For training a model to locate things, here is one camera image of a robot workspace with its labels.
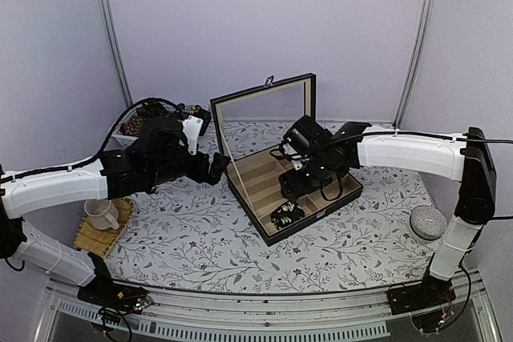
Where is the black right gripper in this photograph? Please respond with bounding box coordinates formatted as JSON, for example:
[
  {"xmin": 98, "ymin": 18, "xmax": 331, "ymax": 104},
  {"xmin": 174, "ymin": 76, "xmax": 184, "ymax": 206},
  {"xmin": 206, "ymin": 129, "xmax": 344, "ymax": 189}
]
[{"xmin": 280, "ymin": 154, "xmax": 334, "ymax": 201}]

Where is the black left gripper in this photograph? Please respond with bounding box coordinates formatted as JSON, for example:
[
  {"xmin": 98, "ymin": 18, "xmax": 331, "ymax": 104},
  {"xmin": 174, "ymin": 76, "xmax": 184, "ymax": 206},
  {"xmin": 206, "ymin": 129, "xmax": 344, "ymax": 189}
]
[{"xmin": 148, "ymin": 148, "xmax": 231, "ymax": 187}]

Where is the black floral tie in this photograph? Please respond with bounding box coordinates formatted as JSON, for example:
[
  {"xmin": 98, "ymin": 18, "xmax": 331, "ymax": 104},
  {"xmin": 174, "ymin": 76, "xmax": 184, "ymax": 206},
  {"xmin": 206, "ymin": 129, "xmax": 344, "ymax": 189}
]
[{"xmin": 270, "ymin": 202, "xmax": 305, "ymax": 230}]

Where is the black compartment storage box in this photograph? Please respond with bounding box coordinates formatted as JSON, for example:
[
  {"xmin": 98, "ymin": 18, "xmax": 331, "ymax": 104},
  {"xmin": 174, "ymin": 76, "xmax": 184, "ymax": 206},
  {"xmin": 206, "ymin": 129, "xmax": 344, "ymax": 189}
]
[{"xmin": 210, "ymin": 73, "xmax": 363, "ymax": 246}]

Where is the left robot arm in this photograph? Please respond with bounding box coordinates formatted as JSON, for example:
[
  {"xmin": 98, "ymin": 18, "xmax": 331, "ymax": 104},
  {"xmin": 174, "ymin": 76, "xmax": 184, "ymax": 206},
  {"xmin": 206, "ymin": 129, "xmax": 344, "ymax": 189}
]
[{"xmin": 1, "ymin": 117, "xmax": 230, "ymax": 310}]

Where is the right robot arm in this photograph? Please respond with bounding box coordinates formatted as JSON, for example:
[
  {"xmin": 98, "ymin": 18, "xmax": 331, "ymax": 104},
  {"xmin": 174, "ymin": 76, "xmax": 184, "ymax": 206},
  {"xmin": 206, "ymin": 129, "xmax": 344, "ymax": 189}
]
[{"xmin": 273, "ymin": 115, "xmax": 496, "ymax": 308}]

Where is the brown patterned ties pile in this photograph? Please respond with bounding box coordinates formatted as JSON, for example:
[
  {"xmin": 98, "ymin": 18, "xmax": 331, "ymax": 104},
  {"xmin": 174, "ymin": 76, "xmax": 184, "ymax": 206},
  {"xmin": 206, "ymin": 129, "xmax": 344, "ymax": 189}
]
[{"xmin": 120, "ymin": 101, "xmax": 164, "ymax": 137}]

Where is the floral tablecloth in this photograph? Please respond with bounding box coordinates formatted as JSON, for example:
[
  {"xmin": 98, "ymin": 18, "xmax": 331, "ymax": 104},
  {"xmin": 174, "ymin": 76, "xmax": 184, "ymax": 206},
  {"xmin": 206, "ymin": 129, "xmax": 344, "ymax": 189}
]
[{"xmin": 105, "ymin": 168, "xmax": 434, "ymax": 294}]

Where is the white plastic basket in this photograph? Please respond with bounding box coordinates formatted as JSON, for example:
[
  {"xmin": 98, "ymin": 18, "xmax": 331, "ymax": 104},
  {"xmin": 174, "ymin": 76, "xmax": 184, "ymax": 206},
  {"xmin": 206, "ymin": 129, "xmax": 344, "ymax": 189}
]
[{"xmin": 110, "ymin": 102, "xmax": 212, "ymax": 151}]

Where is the white ceramic mug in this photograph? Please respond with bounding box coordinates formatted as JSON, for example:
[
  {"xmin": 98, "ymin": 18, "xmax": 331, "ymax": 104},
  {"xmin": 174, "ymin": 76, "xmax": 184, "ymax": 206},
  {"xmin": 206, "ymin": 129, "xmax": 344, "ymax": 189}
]
[{"xmin": 83, "ymin": 199, "xmax": 119, "ymax": 231}]

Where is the woven bamboo tray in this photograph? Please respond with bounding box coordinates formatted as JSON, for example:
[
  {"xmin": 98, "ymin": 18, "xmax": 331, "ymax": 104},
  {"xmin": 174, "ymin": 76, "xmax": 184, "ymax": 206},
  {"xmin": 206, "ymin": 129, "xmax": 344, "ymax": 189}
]
[{"xmin": 74, "ymin": 197, "xmax": 135, "ymax": 257}]

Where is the patterned round bowl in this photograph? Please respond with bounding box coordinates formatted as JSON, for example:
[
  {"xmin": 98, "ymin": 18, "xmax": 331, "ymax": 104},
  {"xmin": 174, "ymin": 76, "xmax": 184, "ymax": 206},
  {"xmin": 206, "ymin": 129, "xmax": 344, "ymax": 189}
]
[{"xmin": 409, "ymin": 205, "xmax": 448, "ymax": 242}]

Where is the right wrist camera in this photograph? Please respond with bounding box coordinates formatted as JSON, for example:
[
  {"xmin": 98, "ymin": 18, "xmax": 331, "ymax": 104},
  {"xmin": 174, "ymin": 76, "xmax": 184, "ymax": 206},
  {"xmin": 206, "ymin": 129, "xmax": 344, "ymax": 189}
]
[{"xmin": 269, "ymin": 143, "xmax": 303, "ymax": 171}]

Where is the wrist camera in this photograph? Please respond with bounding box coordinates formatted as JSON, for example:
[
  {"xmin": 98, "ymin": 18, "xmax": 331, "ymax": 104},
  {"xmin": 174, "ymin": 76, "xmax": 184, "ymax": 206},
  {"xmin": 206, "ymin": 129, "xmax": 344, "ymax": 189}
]
[
  {"xmin": 181, "ymin": 106, "xmax": 212, "ymax": 155},
  {"xmin": 269, "ymin": 143, "xmax": 303, "ymax": 171}
]

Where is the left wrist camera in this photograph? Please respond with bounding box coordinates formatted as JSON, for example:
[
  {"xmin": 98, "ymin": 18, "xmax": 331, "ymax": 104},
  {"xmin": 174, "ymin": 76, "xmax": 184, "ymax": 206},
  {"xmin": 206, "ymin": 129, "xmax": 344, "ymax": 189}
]
[{"xmin": 181, "ymin": 106, "xmax": 212, "ymax": 155}]

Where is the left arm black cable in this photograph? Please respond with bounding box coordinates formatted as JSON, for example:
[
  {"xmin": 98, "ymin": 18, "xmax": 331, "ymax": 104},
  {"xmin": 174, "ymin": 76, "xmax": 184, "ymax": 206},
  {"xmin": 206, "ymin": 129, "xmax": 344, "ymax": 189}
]
[{"xmin": 0, "ymin": 96, "xmax": 180, "ymax": 183}]

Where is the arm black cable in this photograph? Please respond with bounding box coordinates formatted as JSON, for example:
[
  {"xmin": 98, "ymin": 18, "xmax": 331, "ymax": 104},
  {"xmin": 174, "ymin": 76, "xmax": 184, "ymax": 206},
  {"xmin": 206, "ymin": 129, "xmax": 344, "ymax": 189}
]
[
  {"xmin": 0, "ymin": 96, "xmax": 180, "ymax": 183},
  {"xmin": 304, "ymin": 130, "xmax": 513, "ymax": 221}
]

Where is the aluminium front rail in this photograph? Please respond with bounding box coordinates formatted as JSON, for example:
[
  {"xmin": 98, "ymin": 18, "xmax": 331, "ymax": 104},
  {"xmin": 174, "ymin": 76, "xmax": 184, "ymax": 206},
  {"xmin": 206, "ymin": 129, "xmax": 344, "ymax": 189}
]
[{"xmin": 34, "ymin": 270, "xmax": 503, "ymax": 341}]

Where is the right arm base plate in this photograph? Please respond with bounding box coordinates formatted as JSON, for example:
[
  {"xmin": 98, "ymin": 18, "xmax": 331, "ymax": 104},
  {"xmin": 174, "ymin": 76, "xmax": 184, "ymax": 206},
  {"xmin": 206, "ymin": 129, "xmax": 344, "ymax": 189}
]
[{"xmin": 386, "ymin": 281, "xmax": 456, "ymax": 315}]

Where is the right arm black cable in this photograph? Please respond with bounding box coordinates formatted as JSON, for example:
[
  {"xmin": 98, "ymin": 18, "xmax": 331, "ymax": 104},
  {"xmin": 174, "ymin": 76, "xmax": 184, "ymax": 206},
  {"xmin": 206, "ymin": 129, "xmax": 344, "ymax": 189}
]
[{"xmin": 304, "ymin": 130, "xmax": 513, "ymax": 221}]

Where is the left metal frame post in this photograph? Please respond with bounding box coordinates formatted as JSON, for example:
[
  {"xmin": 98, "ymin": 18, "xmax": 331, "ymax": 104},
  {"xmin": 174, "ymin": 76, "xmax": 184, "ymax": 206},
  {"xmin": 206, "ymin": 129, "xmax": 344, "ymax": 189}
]
[{"xmin": 98, "ymin": 0, "xmax": 133, "ymax": 107}]

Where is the metal frame post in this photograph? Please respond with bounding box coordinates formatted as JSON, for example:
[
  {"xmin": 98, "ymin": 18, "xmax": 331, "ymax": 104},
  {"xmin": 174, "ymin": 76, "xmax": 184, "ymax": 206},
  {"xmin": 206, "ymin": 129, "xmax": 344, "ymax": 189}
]
[
  {"xmin": 393, "ymin": 0, "xmax": 435, "ymax": 128},
  {"xmin": 98, "ymin": 0, "xmax": 133, "ymax": 107}
]

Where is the right metal frame post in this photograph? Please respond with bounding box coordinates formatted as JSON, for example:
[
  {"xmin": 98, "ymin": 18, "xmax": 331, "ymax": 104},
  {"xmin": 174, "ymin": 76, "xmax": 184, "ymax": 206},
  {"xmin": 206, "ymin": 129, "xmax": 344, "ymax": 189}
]
[{"xmin": 393, "ymin": 0, "xmax": 435, "ymax": 128}]

